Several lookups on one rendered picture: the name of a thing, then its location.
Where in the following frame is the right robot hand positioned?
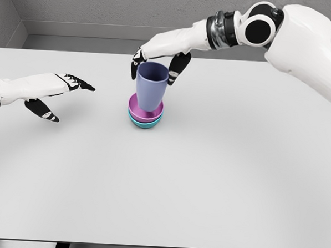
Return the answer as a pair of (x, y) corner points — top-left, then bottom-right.
(129, 24), (194, 88)

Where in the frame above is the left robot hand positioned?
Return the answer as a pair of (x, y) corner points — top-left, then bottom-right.
(14, 71), (97, 125)

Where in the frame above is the lavender blue cup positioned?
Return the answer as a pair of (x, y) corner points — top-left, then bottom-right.
(134, 61), (170, 114)

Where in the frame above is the purple bowl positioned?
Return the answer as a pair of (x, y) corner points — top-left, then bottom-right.
(127, 92), (166, 123)

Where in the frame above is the teal bowl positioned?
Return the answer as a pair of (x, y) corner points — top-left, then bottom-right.
(127, 110), (163, 130)

